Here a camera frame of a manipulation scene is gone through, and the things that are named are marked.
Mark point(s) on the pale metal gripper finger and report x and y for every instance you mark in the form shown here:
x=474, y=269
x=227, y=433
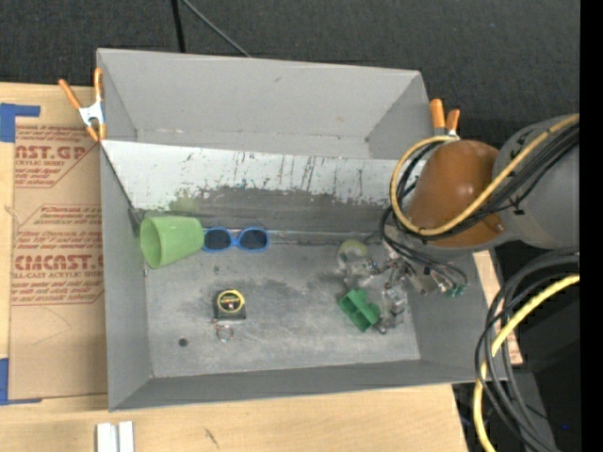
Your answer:
x=386, y=267
x=395, y=311

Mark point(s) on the clear glass thing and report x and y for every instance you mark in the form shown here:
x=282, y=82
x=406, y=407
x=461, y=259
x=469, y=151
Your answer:
x=354, y=262

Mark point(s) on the green toy block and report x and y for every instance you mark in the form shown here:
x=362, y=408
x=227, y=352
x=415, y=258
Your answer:
x=359, y=309

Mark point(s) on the grey metal bin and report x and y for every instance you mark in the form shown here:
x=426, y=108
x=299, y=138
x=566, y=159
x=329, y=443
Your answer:
x=292, y=299

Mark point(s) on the blue sunglasses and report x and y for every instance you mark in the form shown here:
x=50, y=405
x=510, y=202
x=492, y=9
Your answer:
x=254, y=239

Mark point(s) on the black and yellow tape measure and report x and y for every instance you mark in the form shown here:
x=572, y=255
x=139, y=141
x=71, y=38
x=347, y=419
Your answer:
x=231, y=303

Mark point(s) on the green plastic cup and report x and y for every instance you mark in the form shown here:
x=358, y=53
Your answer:
x=169, y=241

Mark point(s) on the brown cardboard board, red print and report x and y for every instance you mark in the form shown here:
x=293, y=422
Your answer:
x=56, y=299

